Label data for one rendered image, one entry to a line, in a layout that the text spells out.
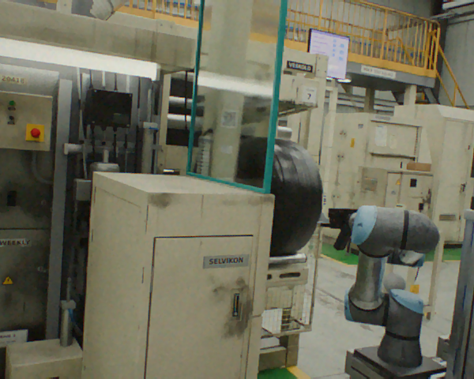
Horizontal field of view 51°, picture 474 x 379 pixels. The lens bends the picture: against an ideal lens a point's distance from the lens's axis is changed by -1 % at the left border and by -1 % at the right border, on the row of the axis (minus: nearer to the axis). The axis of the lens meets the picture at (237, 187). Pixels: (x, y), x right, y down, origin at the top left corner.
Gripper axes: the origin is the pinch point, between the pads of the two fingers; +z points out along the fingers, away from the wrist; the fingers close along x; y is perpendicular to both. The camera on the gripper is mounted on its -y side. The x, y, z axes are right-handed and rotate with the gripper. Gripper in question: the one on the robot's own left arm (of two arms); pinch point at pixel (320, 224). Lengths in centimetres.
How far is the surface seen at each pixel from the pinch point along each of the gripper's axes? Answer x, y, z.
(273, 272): 8.3, -22.7, 21.1
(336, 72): -286, 169, 311
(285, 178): 11.9, 19.1, 9.1
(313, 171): -3.8, 22.5, 10.1
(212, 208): 72, 8, -38
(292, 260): -3.3, -17.8, 22.7
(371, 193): -362, 18, 320
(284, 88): -14, 67, 46
